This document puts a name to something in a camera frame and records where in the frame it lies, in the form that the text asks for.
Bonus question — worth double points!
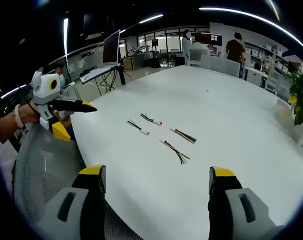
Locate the multicolour JST cable white plug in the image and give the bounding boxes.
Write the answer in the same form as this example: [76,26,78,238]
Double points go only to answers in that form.
[159,139,191,166]
[169,127,197,145]

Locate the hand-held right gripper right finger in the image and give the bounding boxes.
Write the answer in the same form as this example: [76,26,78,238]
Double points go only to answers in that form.
[207,166,284,240]

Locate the shelf with white boxes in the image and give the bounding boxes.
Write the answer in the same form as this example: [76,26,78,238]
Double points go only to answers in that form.
[244,40,293,74]

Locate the wire bundle with white connector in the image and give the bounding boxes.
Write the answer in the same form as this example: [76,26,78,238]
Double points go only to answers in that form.
[127,119,151,137]

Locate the computer monitor on desk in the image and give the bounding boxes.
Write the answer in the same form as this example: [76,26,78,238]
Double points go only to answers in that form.
[102,29,122,67]

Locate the black-legged laptop stand table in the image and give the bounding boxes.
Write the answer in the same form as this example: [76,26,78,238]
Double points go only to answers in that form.
[79,63,126,96]

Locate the white chair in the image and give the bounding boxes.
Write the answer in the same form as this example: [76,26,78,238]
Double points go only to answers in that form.
[199,54,242,79]

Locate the green potted plant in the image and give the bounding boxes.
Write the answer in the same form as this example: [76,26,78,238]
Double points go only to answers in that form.
[287,71,303,127]

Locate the ceiling light strip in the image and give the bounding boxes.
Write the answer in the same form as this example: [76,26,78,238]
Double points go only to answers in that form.
[63,17,70,60]
[138,13,164,25]
[199,6,303,52]

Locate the wall screen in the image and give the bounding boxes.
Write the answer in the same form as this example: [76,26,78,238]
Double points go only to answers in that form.
[194,32,223,47]

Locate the person's left hand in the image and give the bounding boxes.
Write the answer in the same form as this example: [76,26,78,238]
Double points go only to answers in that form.
[22,104,41,125]

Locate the pink wristband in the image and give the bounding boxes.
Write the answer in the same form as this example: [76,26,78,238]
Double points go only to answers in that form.
[13,104,26,129]

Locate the grey mesh office chair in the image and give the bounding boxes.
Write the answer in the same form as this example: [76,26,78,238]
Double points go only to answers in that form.
[12,122,142,240]

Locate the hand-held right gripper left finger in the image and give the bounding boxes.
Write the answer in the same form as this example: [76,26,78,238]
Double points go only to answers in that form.
[37,164,107,240]

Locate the wooden cabinet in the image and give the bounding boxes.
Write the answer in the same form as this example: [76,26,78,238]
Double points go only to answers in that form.
[122,56,135,71]

